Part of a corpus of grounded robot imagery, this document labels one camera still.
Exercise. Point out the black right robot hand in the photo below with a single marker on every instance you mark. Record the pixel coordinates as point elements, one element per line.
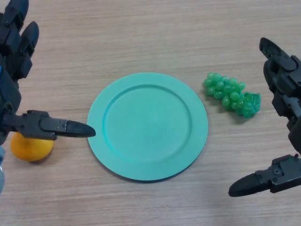
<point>288,94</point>

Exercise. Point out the green grape bunch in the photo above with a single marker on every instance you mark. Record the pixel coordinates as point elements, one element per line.
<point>228,94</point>

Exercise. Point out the yellow pear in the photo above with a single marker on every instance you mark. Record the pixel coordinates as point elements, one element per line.
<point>30,150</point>

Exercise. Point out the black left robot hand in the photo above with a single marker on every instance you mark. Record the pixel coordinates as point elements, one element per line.
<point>9,89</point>

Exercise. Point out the green round plate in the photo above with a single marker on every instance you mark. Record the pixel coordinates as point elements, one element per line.
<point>147,127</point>

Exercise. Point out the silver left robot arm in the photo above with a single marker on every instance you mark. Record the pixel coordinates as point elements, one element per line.
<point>2,169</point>

